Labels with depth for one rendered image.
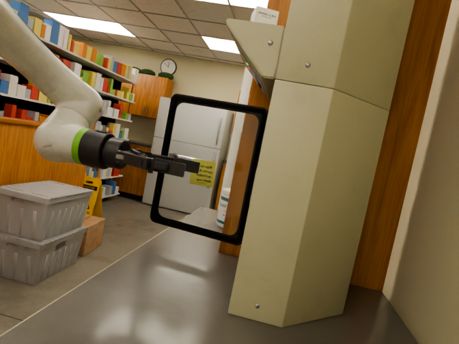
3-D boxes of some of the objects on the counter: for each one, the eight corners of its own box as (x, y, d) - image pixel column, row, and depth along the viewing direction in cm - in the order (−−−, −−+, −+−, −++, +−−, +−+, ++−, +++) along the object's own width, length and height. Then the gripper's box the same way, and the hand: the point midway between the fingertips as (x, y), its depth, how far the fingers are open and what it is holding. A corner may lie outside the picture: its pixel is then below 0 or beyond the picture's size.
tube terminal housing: (332, 284, 99) (395, 6, 93) (354, 347, 67) (453, -72, 61) (244, 263, 103) (300, -6, 96) (227, 313, 71) (308, -86, 64)
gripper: (84, 134, 75) (179, 154, 72) (133, 138, 100) (206, 153, 97) (78, 168, 76) (173, 190, 73) (128, 164, 100) (201, 180, 98)
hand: (188, 168), depth 85 cm, fingers open, 13 cm apart
